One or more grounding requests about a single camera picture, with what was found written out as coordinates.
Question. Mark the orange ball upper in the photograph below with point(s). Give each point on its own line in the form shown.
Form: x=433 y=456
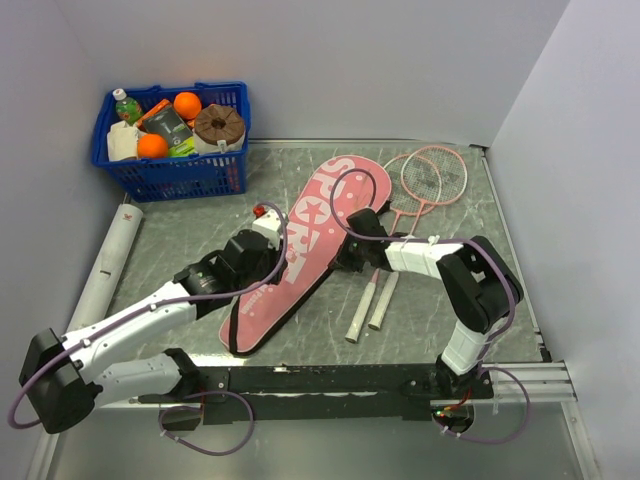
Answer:
x=187 y=105

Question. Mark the dark green carton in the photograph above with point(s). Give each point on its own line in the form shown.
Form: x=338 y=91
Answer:
x=173 y=129

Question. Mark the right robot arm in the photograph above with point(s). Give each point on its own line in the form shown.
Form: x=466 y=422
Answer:
x=481 y=288

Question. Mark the pink racket bag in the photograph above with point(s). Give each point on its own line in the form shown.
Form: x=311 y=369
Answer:
x=337 y=188

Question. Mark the white cloth bag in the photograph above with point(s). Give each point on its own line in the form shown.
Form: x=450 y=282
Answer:
x=122 y=142

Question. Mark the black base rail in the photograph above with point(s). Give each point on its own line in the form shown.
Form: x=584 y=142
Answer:
x=405 y=391

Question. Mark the blue plastic basket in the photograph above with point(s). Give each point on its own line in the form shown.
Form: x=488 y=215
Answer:
x=207 y=175

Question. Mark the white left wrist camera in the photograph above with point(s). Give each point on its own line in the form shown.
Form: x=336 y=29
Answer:
x=268 y=224

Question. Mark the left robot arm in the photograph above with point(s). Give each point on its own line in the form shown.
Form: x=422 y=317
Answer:
x=66 y=378

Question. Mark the white shuttlecock tube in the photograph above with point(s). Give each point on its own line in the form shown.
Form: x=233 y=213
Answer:
x=105 y=273

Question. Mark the orange ball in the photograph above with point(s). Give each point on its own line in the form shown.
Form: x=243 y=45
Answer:
x=187 y=105
x=152 y=146

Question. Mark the green drink bottle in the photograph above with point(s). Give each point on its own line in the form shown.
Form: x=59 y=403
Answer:
x=127 y=108

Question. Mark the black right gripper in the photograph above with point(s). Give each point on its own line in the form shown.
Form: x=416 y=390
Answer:
x=344 y=258

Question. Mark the orange ball lower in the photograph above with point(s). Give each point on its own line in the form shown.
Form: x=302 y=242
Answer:
x=152 y=146

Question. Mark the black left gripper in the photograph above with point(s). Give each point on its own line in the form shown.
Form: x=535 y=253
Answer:
x=276 y=257

